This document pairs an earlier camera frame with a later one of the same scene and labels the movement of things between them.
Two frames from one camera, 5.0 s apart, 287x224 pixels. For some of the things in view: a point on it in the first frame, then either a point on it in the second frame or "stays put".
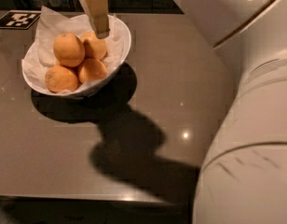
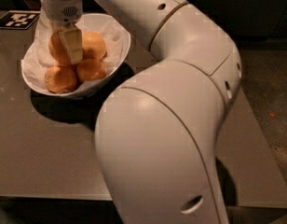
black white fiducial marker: [21, 20] stays put
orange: [61, 77] stays put
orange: [91, 70] stays put
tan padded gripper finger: [96, 0] to [72, 38]
